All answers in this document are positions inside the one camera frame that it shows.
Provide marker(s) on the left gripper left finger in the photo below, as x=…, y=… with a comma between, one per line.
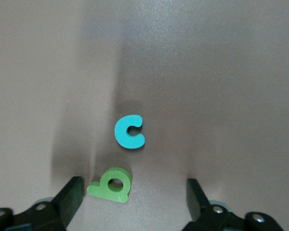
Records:
x=68, y=204

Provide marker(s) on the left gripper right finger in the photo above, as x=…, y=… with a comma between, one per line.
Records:
x=197, y=204

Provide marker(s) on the green foam letter b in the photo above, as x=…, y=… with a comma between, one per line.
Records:
x=98, y=190

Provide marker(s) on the cyan foam letter c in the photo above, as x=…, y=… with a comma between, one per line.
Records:
x=120, y=132

